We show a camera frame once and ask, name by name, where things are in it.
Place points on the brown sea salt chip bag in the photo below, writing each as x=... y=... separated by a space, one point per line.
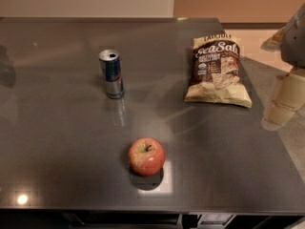
x=216 y=72

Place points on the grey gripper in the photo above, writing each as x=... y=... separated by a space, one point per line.
x=295 y=45

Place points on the blue silver energy drink can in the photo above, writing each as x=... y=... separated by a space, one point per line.
x=111 y=69

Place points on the red apple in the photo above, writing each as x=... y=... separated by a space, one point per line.
x=146 y=156

